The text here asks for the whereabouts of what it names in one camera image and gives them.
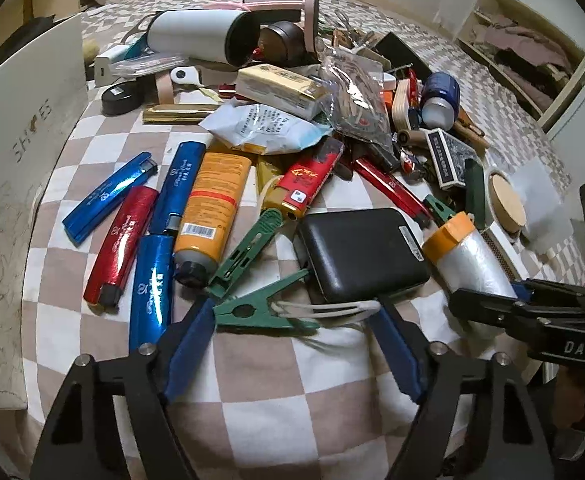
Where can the orange tube with barcode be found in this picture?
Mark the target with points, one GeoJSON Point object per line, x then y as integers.
{"type": "Point", "coordinates": [208, 217]}

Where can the cream cardboard box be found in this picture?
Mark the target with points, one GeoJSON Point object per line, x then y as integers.
{"type": "Point", "coordinates": [283, 89]}

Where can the white matchbox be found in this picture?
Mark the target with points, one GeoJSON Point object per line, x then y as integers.
{"type": "Point", "coordinates": [503, 250]}

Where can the clothes shelf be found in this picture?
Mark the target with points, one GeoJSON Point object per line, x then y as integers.
{"type": "Point", "coordinates": [527, 54]}

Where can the red glitter lighter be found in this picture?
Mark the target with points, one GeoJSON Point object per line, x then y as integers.
{"type": "Point", "coordinates": [113, 264]}

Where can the round wooden lid tin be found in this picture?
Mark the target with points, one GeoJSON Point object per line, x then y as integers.
{"type": "Point", "coordinates": [506, 204]}

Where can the white storage box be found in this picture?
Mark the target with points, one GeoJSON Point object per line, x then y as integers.
{"type": "Point", "coordinates": [42, 96]}

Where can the black gift box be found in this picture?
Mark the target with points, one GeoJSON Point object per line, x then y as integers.
{"type": "Point", "coordinates": [399, 54]}

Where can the long red lighter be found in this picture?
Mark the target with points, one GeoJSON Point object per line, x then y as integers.
{"type": "Point", "coordinates": [394, 190]}

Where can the black power bank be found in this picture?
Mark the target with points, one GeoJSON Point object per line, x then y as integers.
{"type": "Point", "coordinates": [358, 255]}

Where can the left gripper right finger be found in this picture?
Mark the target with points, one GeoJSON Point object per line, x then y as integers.
{"type": "Point", "coordinates": [399, 357]}

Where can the green plastic clip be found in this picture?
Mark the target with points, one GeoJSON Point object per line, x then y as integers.
{"type": "Point", "coordinates": [248, 249]}

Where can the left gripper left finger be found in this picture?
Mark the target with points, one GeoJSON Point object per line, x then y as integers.
{"type": "Point", "coordinates": [193, 344]}

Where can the green clothespin with white loop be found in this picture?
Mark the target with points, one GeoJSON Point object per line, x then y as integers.
{"type": "Point", "coordinates": [259, 311]}

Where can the white cylinder thermos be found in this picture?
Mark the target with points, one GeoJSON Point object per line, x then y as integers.
{"type": "Point", "coordinates": [217, 36]}

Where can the playing cards box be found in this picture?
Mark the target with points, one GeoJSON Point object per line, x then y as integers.
{"type": "Point", "coordinates": [449, 157]}

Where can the clear bag of sticks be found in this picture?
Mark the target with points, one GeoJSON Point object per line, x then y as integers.
{"type": "Point", "coordinates": [355, 106]}

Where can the white wet wipe packet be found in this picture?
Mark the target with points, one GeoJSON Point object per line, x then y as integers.
{"type": "Point", "coordinates": [263, 130]}

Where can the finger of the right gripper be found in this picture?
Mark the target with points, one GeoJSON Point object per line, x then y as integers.
{"type": "Point", "coordinates": [535, 291]}
{"type": "Point", "coordinates": [497, 311]}

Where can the navy blue bottle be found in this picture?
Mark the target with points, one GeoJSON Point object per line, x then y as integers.
{"type": "Point", "coordinates": [440, 101]}

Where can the blue lighter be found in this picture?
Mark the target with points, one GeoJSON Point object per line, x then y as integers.
{"type": "Point", "coordinates": [152, 296]}
{"type": "Point", "coordinates": [106, 197]}
{"type": "Point", "coordinates": [174, 194]}

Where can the silver roll with orange cap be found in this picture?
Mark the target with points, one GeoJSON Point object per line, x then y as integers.
{"type": "Point", "coordinates": [464, 260]}

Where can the pink stand mirror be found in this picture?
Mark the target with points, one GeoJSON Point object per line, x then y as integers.
{"type": "Point", "coordinates": [303, 12]}

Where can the black round tin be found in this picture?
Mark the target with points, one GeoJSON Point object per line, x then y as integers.
{"type": "Point", "coordinates": [121, 98]}

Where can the dark green lighter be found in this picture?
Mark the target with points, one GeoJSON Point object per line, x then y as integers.
{"type": "Point", "coordinates": [476, 205]}

